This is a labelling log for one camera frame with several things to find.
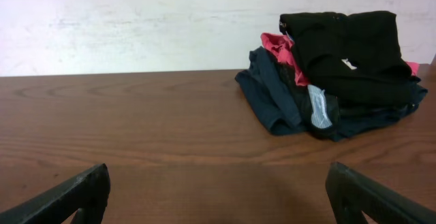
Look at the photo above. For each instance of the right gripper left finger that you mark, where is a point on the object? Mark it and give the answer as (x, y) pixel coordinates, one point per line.
(84, 196)

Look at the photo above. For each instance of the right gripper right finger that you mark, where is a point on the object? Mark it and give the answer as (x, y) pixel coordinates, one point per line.
(353, 196)

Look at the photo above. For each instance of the black t-shirt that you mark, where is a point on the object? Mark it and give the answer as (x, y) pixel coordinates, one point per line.
(382, 23)

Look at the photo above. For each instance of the black garment with white trim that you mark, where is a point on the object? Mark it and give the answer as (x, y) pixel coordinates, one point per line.
(327, 116)

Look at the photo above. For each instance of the navy blue folded garment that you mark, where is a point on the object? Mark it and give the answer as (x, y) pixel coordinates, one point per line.
(268, 96)

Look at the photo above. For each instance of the red printed t-shirt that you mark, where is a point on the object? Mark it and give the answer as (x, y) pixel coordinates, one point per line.
(284, 55)

